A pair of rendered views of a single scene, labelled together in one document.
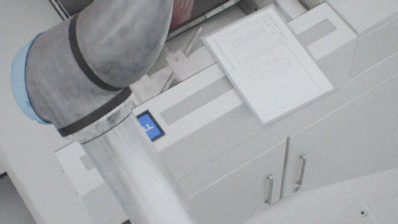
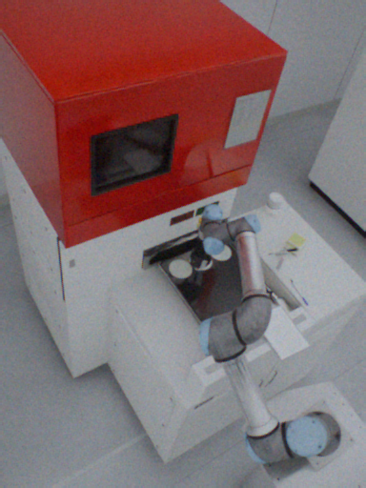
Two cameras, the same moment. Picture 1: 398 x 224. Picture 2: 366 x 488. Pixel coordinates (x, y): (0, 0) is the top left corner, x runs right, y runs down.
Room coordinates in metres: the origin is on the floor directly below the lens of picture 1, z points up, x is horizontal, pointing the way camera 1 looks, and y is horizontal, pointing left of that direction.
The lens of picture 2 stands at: (-0.12, 0.52, 2.50)
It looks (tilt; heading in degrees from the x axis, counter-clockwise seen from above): 49 degrees down; 348
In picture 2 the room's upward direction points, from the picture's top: 12 degrees clockwise
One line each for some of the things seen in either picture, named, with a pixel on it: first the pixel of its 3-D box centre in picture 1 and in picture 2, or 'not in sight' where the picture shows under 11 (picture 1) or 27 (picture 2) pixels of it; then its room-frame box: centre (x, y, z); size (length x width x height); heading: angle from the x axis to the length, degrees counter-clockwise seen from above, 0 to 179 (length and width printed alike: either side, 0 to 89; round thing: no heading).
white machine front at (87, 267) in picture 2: not in sight; (152, 238); (1.17, 0.37, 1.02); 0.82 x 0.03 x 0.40; 119
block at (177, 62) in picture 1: (184, 72); not in sight; (0.81, 0.01, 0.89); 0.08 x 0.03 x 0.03; 29
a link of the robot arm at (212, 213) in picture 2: not in sight; (211, 219); (1.11, 0.16, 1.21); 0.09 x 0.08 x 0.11; 178
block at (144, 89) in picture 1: (146, 93); not in sight; (0.77, 0.08, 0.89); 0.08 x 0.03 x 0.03; 29
